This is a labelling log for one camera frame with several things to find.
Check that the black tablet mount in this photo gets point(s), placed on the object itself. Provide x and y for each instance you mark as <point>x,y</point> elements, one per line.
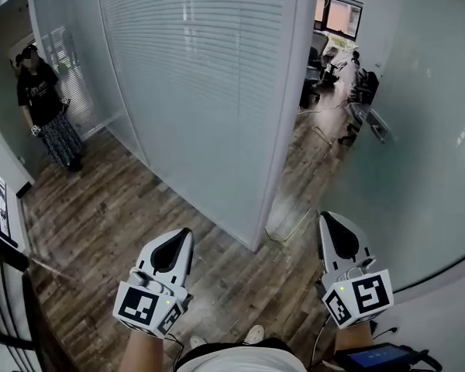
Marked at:
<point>422,360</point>

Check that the dark framed window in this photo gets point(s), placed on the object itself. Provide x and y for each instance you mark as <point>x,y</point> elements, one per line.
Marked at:
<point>341,14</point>

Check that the person's white shirt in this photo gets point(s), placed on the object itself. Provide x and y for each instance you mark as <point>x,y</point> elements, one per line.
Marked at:
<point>240,362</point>

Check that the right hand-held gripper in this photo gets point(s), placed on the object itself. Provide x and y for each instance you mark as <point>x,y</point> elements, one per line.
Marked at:
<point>372,293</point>

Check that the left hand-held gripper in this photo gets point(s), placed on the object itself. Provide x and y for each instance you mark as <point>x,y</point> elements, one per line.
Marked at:
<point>139,306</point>

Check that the person's left forearm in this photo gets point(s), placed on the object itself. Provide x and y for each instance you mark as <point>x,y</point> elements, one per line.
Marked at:
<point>143,355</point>

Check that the person's black trousers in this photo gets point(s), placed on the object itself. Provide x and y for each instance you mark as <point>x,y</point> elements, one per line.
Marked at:
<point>236,345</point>

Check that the person's left white shoe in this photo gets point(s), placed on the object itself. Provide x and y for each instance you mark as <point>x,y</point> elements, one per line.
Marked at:
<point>198,341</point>

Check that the plain frosted glass partition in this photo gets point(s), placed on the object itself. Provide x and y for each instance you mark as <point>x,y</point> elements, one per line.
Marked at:
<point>81,52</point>

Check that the black metal railing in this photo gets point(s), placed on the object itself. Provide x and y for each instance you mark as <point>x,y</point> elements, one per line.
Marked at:
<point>7,304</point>

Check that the frosted glass door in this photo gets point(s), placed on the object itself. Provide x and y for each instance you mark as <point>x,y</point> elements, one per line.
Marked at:
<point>410,130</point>

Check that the white office chair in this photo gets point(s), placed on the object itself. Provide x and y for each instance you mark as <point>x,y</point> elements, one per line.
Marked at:
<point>329,56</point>

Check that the metal floor strip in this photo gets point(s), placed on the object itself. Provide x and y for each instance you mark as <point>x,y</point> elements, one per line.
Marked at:
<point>50,267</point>

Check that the person's white shoe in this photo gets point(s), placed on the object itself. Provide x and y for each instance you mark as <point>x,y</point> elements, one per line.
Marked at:
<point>198,341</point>
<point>255,333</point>

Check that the person's right white shoe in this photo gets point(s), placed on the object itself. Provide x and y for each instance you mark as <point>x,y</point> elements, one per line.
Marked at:
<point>255,333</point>

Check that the black waist-mounted phone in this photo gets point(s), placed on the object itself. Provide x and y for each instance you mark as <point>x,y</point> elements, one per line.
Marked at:
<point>372,355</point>

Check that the person's right forearm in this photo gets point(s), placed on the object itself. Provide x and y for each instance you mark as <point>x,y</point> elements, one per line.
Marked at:
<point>352,335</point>

